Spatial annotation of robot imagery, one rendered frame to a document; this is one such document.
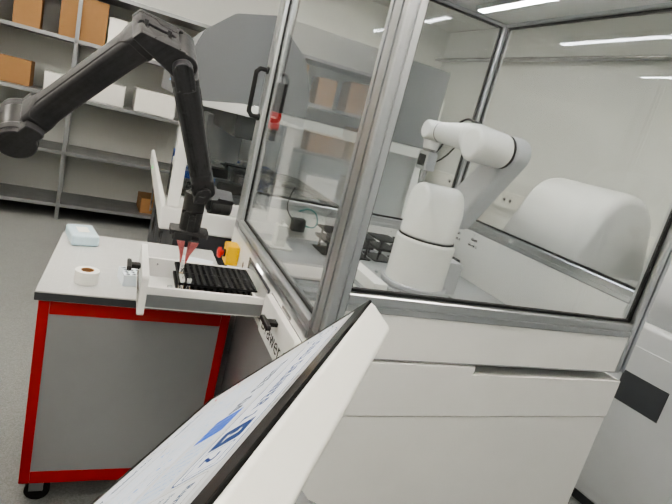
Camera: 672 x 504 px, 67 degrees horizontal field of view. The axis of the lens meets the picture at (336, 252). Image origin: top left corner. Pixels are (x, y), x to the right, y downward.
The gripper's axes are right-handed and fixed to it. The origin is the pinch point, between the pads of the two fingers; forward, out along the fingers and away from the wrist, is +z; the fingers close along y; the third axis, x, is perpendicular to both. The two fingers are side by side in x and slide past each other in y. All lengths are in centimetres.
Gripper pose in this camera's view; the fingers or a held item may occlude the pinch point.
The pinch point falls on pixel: (183, 259)
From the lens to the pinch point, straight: 148.0
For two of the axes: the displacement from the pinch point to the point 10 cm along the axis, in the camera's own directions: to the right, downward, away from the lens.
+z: -2.6, 9.3, 2.7
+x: 3.1, 3.4, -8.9
